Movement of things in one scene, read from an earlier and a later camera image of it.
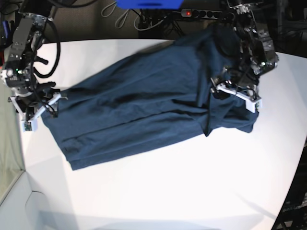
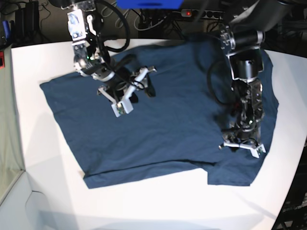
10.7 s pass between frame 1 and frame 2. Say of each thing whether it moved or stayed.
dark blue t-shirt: moved
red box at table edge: stayed
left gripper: moved
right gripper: moved
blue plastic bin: stayed
